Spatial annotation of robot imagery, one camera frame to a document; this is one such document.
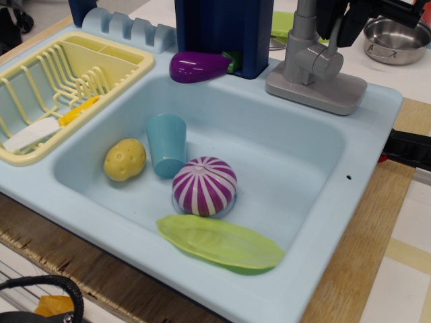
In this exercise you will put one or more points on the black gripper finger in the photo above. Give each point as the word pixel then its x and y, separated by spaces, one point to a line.
pixel 326 16
pixel 353 23

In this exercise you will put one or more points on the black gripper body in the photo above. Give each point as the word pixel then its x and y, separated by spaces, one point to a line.
pixel 399 11

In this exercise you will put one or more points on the grey toy faucet with lever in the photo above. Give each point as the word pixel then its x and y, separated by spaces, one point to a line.
pixel 311 72

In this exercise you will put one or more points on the stainless steel pot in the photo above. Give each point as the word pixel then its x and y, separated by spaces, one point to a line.
pixel 392 43

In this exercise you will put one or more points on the dark blue plastic tower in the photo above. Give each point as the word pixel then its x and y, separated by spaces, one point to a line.
pixel 201 26

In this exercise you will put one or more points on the black clamp with red tip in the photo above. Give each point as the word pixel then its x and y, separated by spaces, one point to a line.
pixel 409 149

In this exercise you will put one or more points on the purple toy eggplant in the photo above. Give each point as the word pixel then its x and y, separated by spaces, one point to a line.
pixel 195 67

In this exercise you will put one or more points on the blue plastic cup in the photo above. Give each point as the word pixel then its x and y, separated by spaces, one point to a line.
pixel 167 139

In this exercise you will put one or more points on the purple white striped toy onion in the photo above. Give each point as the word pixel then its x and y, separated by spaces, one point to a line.
pixel 205 186

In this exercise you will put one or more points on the yellow toy potato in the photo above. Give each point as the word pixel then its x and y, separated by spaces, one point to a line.
pixel 125 160

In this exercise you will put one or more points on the green plastic plate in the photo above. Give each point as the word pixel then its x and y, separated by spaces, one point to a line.
pixel 221 243

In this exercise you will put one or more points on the yellow dish drying rack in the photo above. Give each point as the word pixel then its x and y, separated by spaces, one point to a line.
pixel 70 78

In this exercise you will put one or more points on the white and yellow toy knife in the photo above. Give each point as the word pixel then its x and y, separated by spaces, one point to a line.
pixel 45 127

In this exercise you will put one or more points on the black object top left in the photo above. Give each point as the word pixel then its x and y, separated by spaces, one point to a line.
pixel 12 30

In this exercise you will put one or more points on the orange yellow object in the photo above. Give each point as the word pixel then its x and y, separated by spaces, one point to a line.
pixel 52 305

